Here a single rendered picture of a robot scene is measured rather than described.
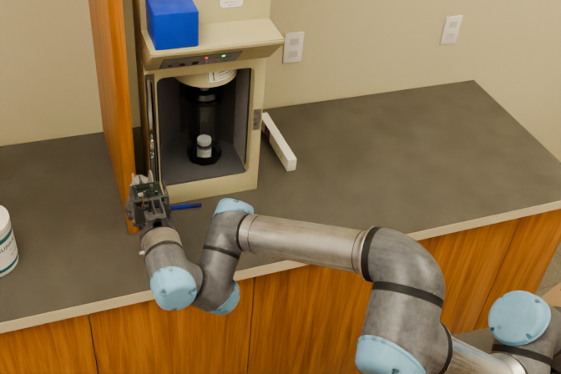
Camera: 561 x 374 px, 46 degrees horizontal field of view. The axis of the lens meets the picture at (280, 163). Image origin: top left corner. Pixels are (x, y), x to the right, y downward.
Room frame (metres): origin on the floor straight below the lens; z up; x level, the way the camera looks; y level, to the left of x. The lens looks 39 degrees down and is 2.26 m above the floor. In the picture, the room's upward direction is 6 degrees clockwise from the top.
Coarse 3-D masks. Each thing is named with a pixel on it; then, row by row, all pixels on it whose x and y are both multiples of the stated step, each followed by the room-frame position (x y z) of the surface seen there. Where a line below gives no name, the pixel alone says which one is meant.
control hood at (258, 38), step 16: (144, 32) 1.37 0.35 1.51; (208, 32) 1.40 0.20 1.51; (224, 32) 1.41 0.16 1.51; (240, 32) 1.42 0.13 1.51; (256, 32) 1.42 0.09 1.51; (272, 32) 1.43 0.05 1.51; (144, 48) 1.34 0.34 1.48; (176, 48) 1.31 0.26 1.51; (192, 48) 1.31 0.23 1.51; (208, 48) 1.33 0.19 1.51; (224, 48) 1.34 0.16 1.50; (240, 48) 1.37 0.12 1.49; (256, 48) 1.39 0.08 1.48; (272, 48) 1.42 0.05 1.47; (144, 64) 1.36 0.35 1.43; (160, 64) 1.34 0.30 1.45
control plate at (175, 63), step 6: (210, 54) 1.35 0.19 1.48; (216, 54) 1.36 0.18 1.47; (222, 54) 1.37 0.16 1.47; (228, 54) 1.38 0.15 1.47; (234, 54) 1.39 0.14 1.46; (168, 60) 1.32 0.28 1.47; (174, 60) 1.33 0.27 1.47; (180, 60) 1.34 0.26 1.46; (186, 60) 1.35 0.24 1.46; (192, 60) 1.36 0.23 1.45; (198, 60) 1.37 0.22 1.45; (204, 60) 1.38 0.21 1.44; (210, 60) 1.39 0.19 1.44; (222, 60) 1.41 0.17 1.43; (228, 60) 1.42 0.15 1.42; (234, 60) 1.43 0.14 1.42; (162, 66) 1.35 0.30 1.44; (174, 66) 1.37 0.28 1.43; (180, 66) 1.38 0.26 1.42
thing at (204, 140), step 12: (192, 108) 1.51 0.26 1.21; (204, 108) 1.50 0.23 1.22; (216, 108) 1.52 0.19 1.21; (192, 120) 1.51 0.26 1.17; (204, 120) 1.50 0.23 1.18; (216, 120) 1.52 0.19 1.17; (192, 132) 1.51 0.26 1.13; (204, 132) 1.50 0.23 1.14; (216, 132) 1.52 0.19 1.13; (192, 144) 1.51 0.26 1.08; (204, 144) 1.50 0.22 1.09; (216, 144) 1.52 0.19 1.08; (204, 156) 1.50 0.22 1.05
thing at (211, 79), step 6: (216, 72) 1.48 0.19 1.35; (222, 72) 1.49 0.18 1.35; (228, 72) 1.51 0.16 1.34; (234, 72) 1.53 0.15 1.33; (180, 78) 1.48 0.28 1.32; (186, 78) 1.47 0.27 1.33; (192, 78) 1.46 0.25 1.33; (198, 78) 1.46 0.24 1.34; (204, 78) 1.46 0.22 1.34; (210, 78) 1.47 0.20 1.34; (216, 78) 1.47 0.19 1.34; (222, 78) 1.48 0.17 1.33; (228, 78) 1.50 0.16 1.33; (192, 84) 1.46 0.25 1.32; (198, 84) 1.46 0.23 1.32; (204, 84) 1.46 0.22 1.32; (210, 84) 1.46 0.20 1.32; (216, 84) 1.47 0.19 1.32; (222, 84) 1.48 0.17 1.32
